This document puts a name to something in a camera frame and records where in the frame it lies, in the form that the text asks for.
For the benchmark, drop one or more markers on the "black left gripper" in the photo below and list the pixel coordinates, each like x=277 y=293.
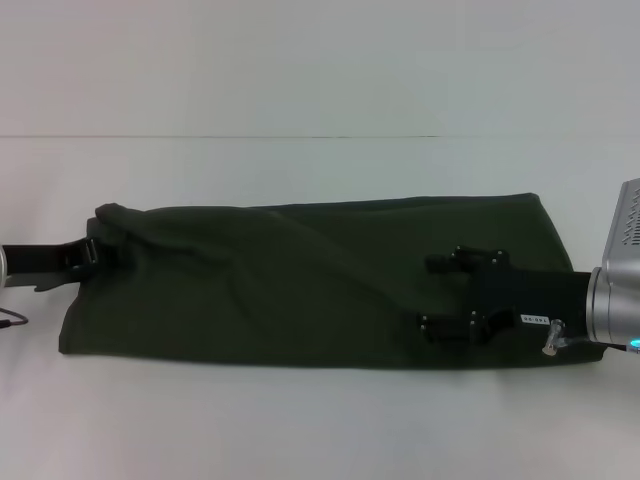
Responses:
x=40 y=262

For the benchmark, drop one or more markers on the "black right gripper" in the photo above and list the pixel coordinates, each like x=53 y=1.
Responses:
x=525 y=297

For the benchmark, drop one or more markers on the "dark green t-shirt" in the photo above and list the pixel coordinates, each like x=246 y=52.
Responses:
x=300 y=280

